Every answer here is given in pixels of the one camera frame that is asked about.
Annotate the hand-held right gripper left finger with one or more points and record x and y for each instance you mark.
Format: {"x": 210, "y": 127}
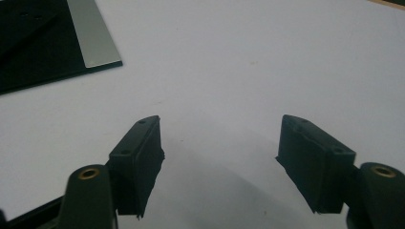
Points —
{"x": 137, "y": 165}

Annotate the white paper sheet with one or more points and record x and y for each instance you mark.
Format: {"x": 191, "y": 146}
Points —
{"x": 223, "y": 63}

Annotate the wooden table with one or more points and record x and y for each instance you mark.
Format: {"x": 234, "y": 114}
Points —
{"x": 390, "y": 3}

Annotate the dark panel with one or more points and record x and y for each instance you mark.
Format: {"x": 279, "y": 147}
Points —
{"x": 38, "y": 47}

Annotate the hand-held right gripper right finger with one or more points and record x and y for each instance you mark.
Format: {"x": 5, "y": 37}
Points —
{"x": 313, "y": 168}

